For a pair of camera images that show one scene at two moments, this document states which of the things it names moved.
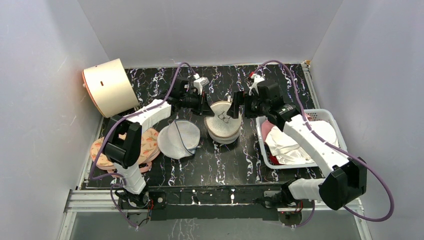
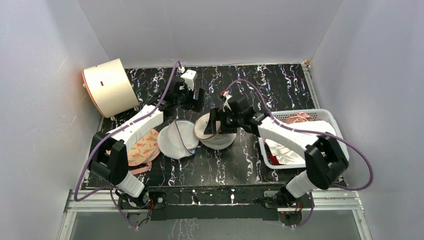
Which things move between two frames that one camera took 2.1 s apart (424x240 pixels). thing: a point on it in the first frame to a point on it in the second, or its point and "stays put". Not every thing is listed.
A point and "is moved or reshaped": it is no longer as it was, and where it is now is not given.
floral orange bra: [150, 149] stays put
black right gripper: [241, 103] to [220, 117]
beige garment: [221, 129] is moved or reshaped
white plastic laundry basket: [280, 151] stays put
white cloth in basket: [278, 144] stays put
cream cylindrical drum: [111, 88] stays put
